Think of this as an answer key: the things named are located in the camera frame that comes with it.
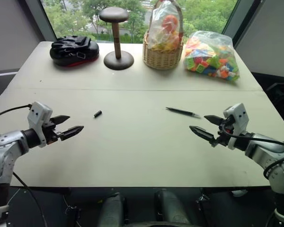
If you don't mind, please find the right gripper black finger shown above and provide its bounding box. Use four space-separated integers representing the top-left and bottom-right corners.
189 125 215 143
204 114 222 125

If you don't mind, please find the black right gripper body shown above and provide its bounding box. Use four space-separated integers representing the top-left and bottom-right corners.
209 115 235 148

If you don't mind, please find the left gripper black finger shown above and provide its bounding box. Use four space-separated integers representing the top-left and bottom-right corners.
60 125 85 142
52 114 71 125

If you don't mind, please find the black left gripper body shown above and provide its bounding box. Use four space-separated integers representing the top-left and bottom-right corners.
43 119 63 145

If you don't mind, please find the black uncapped pen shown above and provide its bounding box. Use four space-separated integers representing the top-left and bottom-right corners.
165 106 202 119

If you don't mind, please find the clear bag of building blocks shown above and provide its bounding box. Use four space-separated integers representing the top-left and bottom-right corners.
183 30 240 84

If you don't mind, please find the black and red boxing pad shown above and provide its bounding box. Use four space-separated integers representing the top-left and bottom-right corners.
49 35 101 69

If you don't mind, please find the dark grey rounded shape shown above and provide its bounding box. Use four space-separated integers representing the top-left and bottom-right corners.
98 192 128 227
154 188 194 226

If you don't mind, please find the brown wooden hat stand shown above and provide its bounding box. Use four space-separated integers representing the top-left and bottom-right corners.
98 7 135 71

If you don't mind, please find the clear bag of orange toys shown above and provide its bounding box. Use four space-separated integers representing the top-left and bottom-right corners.
147 0 184 52

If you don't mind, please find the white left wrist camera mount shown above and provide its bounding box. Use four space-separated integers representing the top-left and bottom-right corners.
27 101 53 148

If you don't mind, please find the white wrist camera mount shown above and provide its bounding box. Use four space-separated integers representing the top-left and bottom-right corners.
222 102 249 150
27 101 53 148

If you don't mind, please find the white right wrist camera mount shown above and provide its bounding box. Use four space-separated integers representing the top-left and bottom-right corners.
222 102 249 150

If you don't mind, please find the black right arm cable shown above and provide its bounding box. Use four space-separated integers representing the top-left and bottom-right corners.
221 122 284 179

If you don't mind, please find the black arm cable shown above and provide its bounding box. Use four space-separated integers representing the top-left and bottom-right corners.
0 105 32 122
221 122 284 179

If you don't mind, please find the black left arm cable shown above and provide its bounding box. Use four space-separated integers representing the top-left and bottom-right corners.
0 105 32 122

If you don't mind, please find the thin black cable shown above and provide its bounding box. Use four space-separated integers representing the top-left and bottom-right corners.
12 172 49 227

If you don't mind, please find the woven wicker basket with handle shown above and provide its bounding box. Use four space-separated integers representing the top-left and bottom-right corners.
142 0 185 70

